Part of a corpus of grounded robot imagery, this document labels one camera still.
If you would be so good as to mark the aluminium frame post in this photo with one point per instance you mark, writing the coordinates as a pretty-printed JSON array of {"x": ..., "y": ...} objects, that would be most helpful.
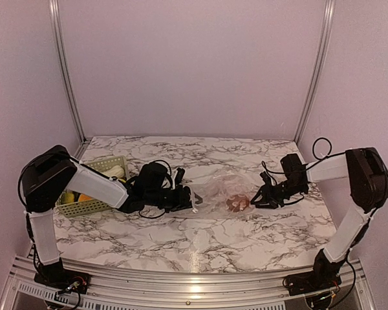
[
  {"x": 64, "y": 67},
  {"x": 319, "y": 63}
]

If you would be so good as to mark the left aluminium frame post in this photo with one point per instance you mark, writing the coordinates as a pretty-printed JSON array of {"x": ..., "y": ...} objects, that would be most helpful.
[{"x": 64, "y": 67}]

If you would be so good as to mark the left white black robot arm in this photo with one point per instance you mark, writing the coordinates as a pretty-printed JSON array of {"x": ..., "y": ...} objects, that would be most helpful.
[{"x": 47, "y": 176}]

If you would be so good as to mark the fake green yellow pear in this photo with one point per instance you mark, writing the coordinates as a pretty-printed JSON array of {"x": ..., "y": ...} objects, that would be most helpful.
[{"x": 68, "y": 197}]

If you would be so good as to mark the right aluminium frame post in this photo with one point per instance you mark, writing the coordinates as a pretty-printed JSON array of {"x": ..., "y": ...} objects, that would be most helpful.
[{"x": 319, "y": 63}]

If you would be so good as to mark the fake bok choy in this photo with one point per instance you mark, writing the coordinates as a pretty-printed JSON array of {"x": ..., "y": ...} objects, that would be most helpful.
[{"x": 116, "y": 171}]

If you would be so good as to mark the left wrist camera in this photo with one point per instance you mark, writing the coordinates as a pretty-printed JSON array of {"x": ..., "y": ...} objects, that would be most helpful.
[{"x": 177, "y": 177}]

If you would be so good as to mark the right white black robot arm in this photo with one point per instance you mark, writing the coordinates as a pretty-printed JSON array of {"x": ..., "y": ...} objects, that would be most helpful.
[{"x": 368, "y": 180}]

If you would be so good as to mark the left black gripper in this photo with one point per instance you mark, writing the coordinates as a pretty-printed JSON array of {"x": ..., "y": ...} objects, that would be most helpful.
[{"x": 183, "y": 201}]

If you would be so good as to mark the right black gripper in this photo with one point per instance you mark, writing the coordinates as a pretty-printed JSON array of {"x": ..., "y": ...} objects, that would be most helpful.
[{"x": 267, "y": 193}]

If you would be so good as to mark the front aluminium rail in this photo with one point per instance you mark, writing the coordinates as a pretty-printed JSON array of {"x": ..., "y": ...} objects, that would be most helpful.
[{"x": 120, "y": 288}]

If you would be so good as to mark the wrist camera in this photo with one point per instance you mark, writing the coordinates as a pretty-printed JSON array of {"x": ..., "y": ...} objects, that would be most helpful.
[
  {"x": 266, "y": 176},
  {"x": 177, "y": 177}
]

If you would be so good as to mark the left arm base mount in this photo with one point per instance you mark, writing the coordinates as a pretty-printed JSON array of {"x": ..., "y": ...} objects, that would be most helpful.
[{"x": 65, "y": 282}]

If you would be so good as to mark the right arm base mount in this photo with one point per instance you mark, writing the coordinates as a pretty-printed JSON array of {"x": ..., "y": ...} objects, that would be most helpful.
[{"x": 307, "y": 282}]

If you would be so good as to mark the clear zip top bag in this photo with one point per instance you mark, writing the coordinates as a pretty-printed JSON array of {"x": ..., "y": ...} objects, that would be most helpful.
[{"x": 216, "y": 190}]

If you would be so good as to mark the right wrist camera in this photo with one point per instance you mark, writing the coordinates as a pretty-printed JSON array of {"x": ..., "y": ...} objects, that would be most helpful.
[{"x": 266, "y": 176}]

